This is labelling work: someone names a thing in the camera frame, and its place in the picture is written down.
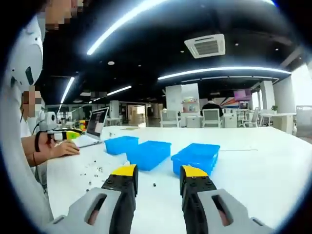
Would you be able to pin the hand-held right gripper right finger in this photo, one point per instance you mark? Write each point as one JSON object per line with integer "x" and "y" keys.
{"x": 219, "y": 209}

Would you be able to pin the silver laptop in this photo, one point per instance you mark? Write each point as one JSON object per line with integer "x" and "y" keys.
{"x": 96, "y": 124}

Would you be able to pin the white worn chest device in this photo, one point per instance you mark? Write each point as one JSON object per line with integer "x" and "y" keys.
{"x": 22, "y": 53}

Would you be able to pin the person's left hand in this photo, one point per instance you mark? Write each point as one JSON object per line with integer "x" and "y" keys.
{"x": 48, "y": 150}

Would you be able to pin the wall-mounted purple screen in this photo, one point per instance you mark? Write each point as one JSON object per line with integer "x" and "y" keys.
{"x": 242, "y": 95}

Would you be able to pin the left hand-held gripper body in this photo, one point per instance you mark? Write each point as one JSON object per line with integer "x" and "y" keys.
{"x": 47, "y": 122}

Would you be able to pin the group of white office chairs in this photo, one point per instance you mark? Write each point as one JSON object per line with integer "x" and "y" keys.
{"x": 170, "y": 119}

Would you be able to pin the small potted plant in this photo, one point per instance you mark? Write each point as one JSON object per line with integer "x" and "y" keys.
{"x": 274, "y": 109}

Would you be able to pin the blue plastic bin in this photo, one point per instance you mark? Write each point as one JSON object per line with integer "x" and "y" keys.
{"x": 148, "y": 156}
{"x": 122, "y": 146}
{"x": 192, "y": 158}

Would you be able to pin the person's torso in grey shirt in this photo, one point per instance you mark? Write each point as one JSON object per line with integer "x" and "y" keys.
{"x": 19, "y": 175}

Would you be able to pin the ceiling air conditioner vent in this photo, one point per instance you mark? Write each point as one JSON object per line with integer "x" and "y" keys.
{"x": 204, "y": 46}

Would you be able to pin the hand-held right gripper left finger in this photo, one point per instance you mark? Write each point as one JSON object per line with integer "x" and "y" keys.
{"x": 97, "y": 209}

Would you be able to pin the colourful toy blocks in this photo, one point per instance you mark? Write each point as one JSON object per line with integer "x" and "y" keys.
{"x": 83, "y": 124}

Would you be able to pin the white ceiling light strip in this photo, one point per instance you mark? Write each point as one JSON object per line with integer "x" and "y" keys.
{"x": 219, "y": 70}
{"x": 67, "y": 89}
{"x": 119, "y": 90}
{"x": 122, "y": 25}

